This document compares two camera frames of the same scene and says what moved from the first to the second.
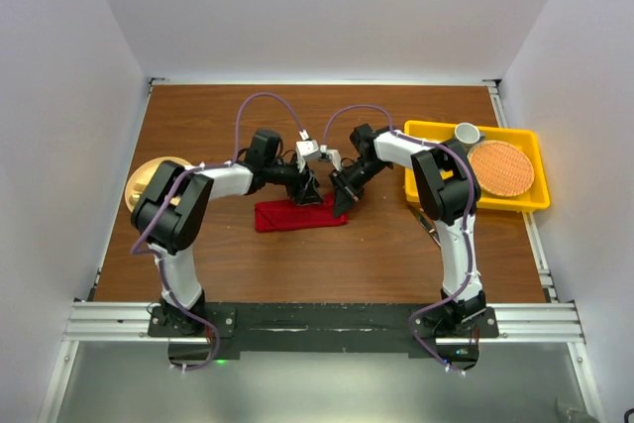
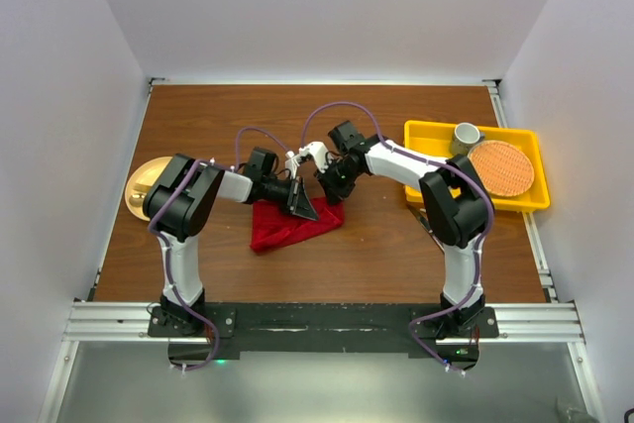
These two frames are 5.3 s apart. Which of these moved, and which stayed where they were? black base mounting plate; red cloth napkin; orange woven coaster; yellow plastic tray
Moved: red cloth napkin
Stayed: yellow plastic tray; black base mounting plate; orange woven coaster
